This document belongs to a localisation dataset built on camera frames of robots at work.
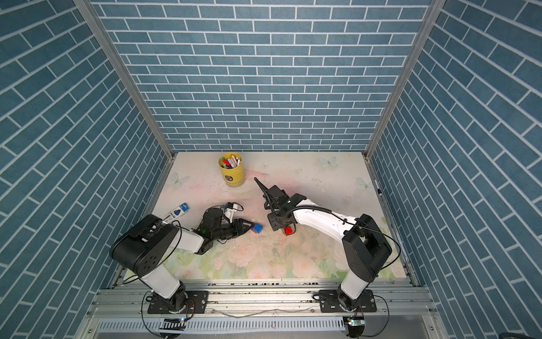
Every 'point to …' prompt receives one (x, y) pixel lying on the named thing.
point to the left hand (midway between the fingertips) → (255, 228)
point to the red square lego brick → (288, 230)
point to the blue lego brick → (257, 227)
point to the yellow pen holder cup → (235, 177)
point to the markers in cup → (231, 162)
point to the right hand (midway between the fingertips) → (278, 222)
